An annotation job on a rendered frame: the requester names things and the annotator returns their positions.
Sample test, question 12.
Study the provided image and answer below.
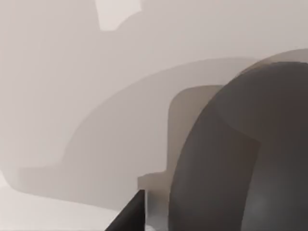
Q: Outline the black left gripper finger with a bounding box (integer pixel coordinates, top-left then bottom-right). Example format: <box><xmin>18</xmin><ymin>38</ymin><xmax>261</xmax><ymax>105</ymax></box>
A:
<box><xmin>103</xmin><ymin>189</ymin><xmax>146</xmax><ymax>231</ymax></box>

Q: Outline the large dark grey rounded object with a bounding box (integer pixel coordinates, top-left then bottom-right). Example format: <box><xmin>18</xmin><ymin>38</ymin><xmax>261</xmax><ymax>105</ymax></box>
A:
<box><xmin>168</xmin><ymin>61</ymin><xmax>308</xmax><ymax>231</ymax></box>

